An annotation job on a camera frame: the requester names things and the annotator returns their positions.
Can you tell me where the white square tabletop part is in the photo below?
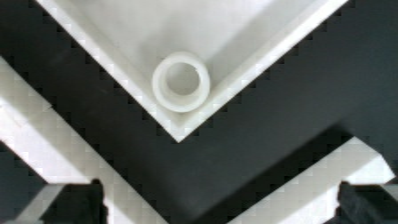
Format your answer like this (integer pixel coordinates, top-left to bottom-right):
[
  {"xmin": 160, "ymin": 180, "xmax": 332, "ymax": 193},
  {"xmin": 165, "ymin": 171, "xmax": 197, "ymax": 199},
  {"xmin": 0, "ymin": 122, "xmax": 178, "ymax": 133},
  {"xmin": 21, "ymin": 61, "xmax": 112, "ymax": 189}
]
[{"xmin": 36, "ymin": 0, "xmax": 348, "ymax": 140}]

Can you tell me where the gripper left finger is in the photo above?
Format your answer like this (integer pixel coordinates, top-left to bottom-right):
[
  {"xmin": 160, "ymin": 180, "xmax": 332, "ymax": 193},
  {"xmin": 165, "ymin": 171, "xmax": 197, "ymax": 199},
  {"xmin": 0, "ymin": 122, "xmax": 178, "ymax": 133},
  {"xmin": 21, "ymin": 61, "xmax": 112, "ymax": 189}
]
[{"xmin": 0, "ymin": 179, "xmax": 108, "ymax": 224}]

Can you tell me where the white L-shaped obstacle fence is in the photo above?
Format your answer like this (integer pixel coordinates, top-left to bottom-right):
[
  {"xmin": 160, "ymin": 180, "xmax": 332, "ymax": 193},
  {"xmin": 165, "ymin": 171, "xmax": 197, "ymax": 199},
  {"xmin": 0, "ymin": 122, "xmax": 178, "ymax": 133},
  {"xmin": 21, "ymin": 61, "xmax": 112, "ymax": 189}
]
[{"xmin": 0, "ymin": 57, "xmax": 394, "ymax": 224}]

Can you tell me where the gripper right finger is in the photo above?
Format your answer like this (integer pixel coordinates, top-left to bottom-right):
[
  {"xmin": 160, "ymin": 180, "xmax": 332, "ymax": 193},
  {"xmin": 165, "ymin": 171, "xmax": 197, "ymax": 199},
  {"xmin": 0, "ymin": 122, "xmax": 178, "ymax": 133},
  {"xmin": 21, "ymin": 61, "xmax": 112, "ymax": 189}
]
[{"xmin": 338, "ymin": 182, "xmax": 398, "ymax": 224}]

